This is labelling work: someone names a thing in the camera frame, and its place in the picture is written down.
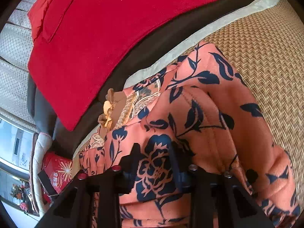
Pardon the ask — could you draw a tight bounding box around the orange floral small garment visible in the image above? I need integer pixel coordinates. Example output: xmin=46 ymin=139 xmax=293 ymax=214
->
xmin=77 ymin=41 xmax=301 ymax=227

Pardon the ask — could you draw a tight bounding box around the red gift bag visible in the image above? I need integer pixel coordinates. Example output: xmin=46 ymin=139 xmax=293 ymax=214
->
xmin=38 ymin=152 xmax=72 ymax=203

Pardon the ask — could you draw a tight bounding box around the white folded quilt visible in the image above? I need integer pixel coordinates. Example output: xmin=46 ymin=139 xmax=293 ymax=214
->
xmin=29 ymin=132 xmax=53 ymax=218

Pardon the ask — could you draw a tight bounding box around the white air conditioner unit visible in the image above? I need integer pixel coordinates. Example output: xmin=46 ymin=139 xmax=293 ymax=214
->
xmin=1 ymin=118 xmax=33 ymax=179

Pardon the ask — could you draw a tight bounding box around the woven tan bed mat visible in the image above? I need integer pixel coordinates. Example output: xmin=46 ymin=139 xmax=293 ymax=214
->
xmin=71 ymin=0 xmax=304 ymax=204

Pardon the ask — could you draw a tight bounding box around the beige curtain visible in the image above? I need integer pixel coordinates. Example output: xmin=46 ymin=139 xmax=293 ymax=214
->
xmin=1 ymin=0 xmax=37 ymax=131

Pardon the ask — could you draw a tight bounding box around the red cloth on headboard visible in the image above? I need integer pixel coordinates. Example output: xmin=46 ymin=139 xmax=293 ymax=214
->
xmin=28 ymin=0 xmax=218 ymax=131

